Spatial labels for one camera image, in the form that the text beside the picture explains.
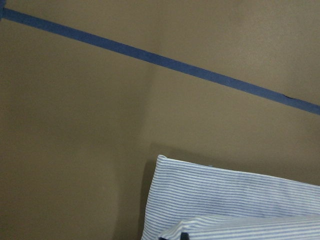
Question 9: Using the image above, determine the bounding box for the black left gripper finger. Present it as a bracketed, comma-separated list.
[180, 232, 189, 240]

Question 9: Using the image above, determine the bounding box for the light blue striped shirt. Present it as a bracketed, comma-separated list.
[141, 155, 320, 240]

